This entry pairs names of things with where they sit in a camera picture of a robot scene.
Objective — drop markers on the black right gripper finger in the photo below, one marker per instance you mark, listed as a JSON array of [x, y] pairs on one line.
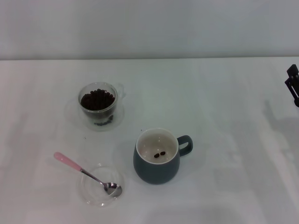
[[293, 69]]

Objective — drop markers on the small scooped coffee bean portion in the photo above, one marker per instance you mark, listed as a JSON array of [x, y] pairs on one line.
[[159, 154]]

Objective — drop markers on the dark teal ceramic mug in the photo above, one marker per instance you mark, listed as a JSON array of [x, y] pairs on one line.
[[154, 170]]

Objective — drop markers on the clear glass saucer with beans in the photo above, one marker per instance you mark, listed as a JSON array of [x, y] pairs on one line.
[[119, 119]]

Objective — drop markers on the double-walled glass cup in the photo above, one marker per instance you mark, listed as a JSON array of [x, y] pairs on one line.
[[84, 109]]

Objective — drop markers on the empty clear glass saucer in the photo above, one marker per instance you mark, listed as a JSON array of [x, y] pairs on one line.
[[93, 198]]

